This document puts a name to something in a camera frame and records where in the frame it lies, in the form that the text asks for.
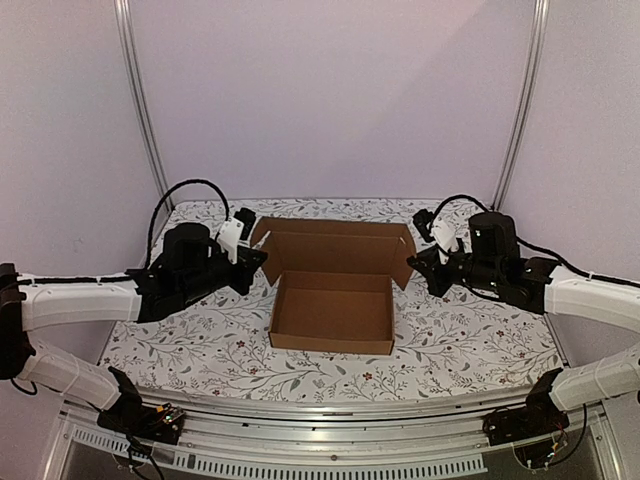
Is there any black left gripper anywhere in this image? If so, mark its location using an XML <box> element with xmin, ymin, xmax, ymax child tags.
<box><xmin>179</xmin><ymin>247</ymin><xmax>268</xmax><ymax>304</ymax></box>

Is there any brown cardboard box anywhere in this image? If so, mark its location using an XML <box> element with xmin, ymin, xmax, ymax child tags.
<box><xmin>250</xmin><ymin>217</ymin><xmax>416</xmax><ymax>356</ymax></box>

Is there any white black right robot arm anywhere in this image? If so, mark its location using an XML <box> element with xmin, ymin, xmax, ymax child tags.
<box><xmin>407</xmin><ymin>209</ymin><xmax>639</xmax><ymax>436</ymax></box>

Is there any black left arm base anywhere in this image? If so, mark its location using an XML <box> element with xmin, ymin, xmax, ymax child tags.
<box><xmin>97</xmin><ymin>367</ymin><xmax>186</xmax><ymax>445</ymax></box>

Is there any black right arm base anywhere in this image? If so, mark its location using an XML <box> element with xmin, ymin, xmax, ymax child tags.
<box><xmin>482</xmin><ymin>368</ymin><xmax>570</xmax><ymax>470</ymax></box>

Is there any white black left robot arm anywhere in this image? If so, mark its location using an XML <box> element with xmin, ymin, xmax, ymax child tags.
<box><xmin>1</xmin><ymin>220</ymin><xmax>268</xmax><ymax>434</ymax></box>

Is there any floral patterned table mat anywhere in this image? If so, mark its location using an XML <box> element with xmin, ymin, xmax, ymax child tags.
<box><xmin>99</xmin><ymin>197</ymin><xmax>571</xmax><ymax>404</ymax></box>

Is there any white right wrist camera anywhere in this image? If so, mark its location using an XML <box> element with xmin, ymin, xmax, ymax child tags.
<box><xmin>412</xmin><ymin>209</ymin><xmax>464</xmax><ymax>265</ymax></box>

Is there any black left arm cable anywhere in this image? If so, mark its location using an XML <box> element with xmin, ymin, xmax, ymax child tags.
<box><xmin>147</xmin><ymin>178</ymin><xmax>234</xmax><ymax>266</ymax></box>

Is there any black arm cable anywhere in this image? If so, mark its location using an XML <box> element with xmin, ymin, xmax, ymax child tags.
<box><xmin>147</xmin><ymin>178</ymin><xmax>234</xmax><ymax>266</ymax></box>
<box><xmin>432</xmin><ymin>194</ymin><xmax>640</xmax><ymax>289</ymax></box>

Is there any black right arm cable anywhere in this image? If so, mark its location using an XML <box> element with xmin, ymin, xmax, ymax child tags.
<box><xmin>432</xmin><ymin>194</ymin><xmax>640</xmax><ymax>289</ymax></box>

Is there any front aluminium rail frame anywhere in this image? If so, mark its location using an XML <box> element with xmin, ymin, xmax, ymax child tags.
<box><xmin>43</xmin><ymin>388</ymin><xmax>626</xmax><ymax>479</ymax></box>

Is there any right rear aluminium frame post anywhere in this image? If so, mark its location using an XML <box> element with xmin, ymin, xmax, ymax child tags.
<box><xmin>491</xmin><ymin>0</ymin><xmax>550</xmax><ymax>211</ymax></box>

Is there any aluminium frame post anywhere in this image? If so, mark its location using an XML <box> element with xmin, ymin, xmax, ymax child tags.
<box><xmin>491</xmin><ymin>0</ymin><xmax>550</xmax><ymax>211</ymax></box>
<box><xmin>113</xmin><ymin>0</ymin><xmax>169</xmax><ymax>196</ymax></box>

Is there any left rear aluminium frame post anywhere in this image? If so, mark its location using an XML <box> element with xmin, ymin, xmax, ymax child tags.
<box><xmin>113</xmin><ymin>0</ymin><xmax>169</xmax><ymax>196</ymax></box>

